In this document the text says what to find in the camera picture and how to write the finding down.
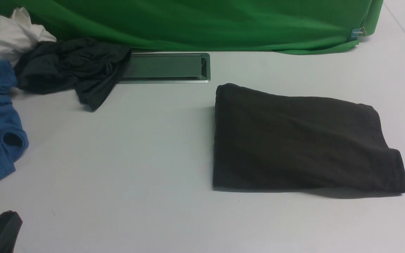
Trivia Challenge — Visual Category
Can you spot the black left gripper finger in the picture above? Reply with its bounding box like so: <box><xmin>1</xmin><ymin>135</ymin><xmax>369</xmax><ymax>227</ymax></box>
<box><xmin>0</xmin><ymin>211</ymin><xmax>23</xmax><ymax>253</ymax></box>

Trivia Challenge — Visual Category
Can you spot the dark gray long-sleeve top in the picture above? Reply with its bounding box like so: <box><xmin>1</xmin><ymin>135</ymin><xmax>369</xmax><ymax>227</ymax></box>
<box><xmin>212</xmin><ymin>83</ymin><xmax>405</xmax><ymax>195</ymax></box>

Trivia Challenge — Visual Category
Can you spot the dark teal crumpled garment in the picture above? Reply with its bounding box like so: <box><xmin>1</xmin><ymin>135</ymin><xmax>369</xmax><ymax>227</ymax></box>
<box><xmin>14</xmin><ymin>38</ymin><xmax>132</xmax><ymax>111</ymax></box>

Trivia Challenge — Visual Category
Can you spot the white crumpled garment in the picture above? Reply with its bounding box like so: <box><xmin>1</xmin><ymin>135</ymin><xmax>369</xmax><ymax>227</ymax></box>
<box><xmin>0</xmin><ymin>7</ymin><xmax>57</xmax><ymax>67</ymax></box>

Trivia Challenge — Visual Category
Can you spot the green backdrop cloth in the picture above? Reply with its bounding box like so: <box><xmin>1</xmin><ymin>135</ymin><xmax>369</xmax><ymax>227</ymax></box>
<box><xmin>0</xmin><ymin>0</ymin><xmax>384</xmax><ymax>56</ymax></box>

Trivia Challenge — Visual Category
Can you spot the blue binder clip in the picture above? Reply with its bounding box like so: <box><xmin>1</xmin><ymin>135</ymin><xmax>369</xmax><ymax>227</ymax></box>
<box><xmin>350</xmin><ymin>27</ymin><xmax>367</xmax><ymax>41</ymax></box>

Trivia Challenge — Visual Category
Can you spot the metal table cable hatch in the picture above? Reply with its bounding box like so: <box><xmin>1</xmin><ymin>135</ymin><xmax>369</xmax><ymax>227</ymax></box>
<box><xmin>119</xmin><ymin>53</ymin><xmax>211</xmax><ymax>84</ymax></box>

